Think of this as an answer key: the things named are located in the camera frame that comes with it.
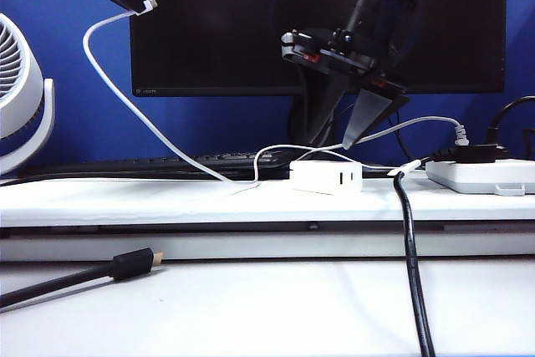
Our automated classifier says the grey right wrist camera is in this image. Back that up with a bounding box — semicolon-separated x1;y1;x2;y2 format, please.
279;30;322;62

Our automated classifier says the thin black monitor cable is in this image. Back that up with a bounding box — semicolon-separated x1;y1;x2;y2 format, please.
334;95;415;161

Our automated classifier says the thin black wire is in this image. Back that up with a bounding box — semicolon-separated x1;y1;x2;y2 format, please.
520;126;535;160

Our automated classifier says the white desk fan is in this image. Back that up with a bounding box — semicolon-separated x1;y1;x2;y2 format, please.
0;13;56;176

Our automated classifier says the black HDMI cable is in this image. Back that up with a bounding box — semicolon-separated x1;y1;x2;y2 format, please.
0;247;164;310

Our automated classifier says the black monitor stand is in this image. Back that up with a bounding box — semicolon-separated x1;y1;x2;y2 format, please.
287;95;392;178

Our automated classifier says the thick black cable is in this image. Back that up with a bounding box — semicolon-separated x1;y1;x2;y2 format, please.
392;171;436;357

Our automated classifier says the white Type-C charging cable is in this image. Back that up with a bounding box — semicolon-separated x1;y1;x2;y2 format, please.
82;0;421;196

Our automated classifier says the white power strip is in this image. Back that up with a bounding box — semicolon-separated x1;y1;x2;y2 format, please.
425;158;535;197

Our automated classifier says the white charging base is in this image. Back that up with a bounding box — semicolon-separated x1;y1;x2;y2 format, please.
289;159;364;196

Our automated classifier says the black ASUS computer monitor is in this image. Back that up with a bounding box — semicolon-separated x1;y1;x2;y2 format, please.
129;0;507;97

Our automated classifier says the grey ethernet cable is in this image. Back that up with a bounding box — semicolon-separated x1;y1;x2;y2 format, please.
308;115;468;156

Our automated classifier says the black computer keyboard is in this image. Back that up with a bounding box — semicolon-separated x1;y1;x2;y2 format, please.
119;150;293;174

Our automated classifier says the blue cubicle partition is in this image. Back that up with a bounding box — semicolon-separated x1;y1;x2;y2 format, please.
0;0;535;166

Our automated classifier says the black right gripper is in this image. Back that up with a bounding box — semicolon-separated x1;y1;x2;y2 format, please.
300;28;411;150

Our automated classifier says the black power plug with cord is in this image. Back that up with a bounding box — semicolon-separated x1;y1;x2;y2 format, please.
430;95;535;165

